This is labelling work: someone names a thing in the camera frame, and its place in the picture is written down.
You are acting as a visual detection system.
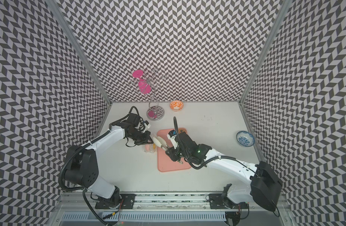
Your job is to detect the orange patterned small bowl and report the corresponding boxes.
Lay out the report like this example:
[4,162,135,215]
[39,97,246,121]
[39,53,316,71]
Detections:
[169,100,184,112]

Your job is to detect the metal tongs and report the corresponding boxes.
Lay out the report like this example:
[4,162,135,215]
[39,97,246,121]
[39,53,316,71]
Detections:
[152,136,183,164]

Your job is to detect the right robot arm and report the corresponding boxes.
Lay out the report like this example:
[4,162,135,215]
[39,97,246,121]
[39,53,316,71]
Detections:
[165,117,283,212]

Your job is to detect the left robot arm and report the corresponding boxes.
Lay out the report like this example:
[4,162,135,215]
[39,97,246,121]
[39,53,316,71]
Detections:
[58,106,153,209]

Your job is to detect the pink plastic tray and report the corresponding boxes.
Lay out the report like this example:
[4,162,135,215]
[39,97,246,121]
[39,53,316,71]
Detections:
[157,129,191,173]

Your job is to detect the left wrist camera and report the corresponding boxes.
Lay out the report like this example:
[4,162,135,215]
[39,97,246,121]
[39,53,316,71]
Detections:
[139,121,150,131]

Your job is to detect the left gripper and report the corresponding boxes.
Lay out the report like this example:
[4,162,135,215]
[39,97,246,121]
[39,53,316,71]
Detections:
[128,129,155,146]

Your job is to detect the blue white porcelain bowl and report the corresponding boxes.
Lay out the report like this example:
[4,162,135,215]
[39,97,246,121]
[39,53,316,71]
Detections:
[236,131,255,147]

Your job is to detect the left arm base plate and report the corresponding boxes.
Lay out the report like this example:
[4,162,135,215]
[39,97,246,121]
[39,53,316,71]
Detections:
[95,194,136,210]

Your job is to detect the heart jam cookie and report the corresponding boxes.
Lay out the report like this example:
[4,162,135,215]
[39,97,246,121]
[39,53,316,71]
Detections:
[178,128,187,134]

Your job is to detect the pink ornament on stand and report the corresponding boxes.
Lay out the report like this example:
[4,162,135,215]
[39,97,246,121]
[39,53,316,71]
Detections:
[132,70,152,94]

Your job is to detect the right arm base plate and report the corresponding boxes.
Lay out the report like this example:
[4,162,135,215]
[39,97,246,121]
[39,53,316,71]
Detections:
[206,193,249,210]

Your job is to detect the aluminium front rail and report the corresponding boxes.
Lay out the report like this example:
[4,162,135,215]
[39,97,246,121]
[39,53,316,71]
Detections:
[58,192,290,211]

